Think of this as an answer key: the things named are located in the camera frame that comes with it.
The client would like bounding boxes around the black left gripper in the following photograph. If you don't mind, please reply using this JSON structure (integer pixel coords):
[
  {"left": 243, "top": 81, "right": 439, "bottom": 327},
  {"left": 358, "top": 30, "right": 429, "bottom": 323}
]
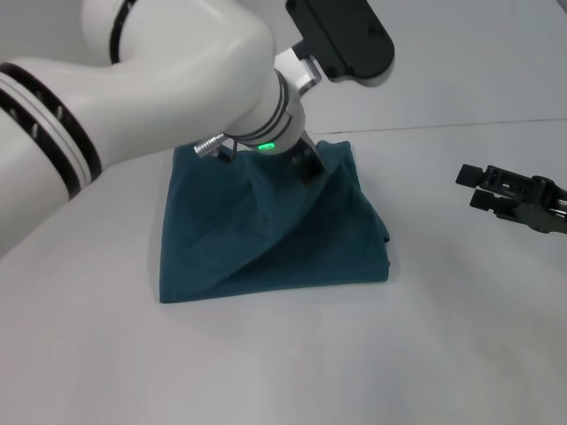
[{"left": 285, "top": 127, "right": 332, "bottom": 186}]

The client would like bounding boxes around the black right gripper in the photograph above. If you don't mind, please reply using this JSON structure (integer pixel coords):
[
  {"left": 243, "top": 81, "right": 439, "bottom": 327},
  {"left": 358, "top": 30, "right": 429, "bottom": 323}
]
[{"left": 454, "top": 163, "right": 567, "bottom": 236}]

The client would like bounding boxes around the teal t-shirt with FREE! print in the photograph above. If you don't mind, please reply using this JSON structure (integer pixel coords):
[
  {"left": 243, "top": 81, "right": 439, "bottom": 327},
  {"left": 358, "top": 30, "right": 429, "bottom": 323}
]
[{"left": 158, "top": 140, "right": 393, "bottom": 306}]

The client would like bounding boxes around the dark red left gripper cable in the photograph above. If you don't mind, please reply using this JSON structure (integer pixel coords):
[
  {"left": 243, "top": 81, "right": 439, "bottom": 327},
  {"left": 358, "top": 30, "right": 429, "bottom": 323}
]
[{"left": 192, "top": 132, "right": 243, "bottom": 165}]

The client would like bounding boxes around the left wrist camera housing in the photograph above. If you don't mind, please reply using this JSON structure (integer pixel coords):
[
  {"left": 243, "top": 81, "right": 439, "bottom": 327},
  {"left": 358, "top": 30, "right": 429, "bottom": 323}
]
[{"left": 284, "top": 0, "right": 396, "bottom": 89}]

